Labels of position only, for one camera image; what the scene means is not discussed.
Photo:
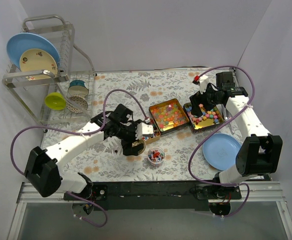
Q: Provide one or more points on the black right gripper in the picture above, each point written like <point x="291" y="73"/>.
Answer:
<point x="198" y="104"/>

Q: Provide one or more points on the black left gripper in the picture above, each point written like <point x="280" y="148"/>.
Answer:
<point x="132" y="141"/>

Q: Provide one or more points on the round gold tin lid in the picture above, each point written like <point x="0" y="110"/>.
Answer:
<point x="139" y="146"/>

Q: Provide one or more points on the gold tin of lollipops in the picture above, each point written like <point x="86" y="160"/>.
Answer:
<point x="156" y="134"/>

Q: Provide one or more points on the tin of star candies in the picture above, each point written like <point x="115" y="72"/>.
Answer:
<point x="208" y="120"/>

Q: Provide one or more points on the clear glass bowl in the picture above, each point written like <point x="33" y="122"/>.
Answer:
<point x="155" y="156"/>

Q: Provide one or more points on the tin of gummy candies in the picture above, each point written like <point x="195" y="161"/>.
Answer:
<point x="169" y="116"/>

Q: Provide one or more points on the silver metal scoop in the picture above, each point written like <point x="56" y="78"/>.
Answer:
<point x="227" y="118"/>

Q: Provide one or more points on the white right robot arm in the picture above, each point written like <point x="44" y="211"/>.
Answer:
<point x="260" y="152"/>

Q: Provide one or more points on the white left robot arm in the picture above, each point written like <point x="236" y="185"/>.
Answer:
<point x="44" y="169"/>

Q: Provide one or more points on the floral tablecloth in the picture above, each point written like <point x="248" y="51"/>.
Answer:
<point x="138" y="91"/>

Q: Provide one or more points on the blue plate on table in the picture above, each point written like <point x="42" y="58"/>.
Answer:
<point x="220" y="151"/>

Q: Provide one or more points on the patterned round coaster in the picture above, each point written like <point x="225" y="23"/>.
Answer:
<point x="77" y="105"/>

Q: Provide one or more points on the blue patterned ceramic bowl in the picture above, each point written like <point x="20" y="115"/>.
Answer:
<point x="78" y="87"/>

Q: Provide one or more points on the green plastic bowl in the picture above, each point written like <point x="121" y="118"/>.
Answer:
<point x="55" y="101"/>

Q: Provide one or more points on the metal dish rack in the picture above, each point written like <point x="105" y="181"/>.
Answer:
<point x="30" y="88"/>

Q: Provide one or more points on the cream plate in rack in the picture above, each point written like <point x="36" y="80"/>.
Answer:
<point x="37" y="59"/>

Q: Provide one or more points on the blue plate in rack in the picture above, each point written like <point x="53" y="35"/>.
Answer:
<point x="24" y="41"/>

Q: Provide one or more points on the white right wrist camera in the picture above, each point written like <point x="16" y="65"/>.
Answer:
<point x="202" y="82"/>

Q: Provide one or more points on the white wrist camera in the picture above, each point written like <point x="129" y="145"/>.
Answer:
<point x="202" y="82"/>
<point x="143" y="130"/>

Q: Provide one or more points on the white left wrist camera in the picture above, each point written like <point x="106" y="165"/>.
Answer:
<point x="143" y="130"/>

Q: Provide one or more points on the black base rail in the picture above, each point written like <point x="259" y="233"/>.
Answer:
<point x="159" y="195"/>

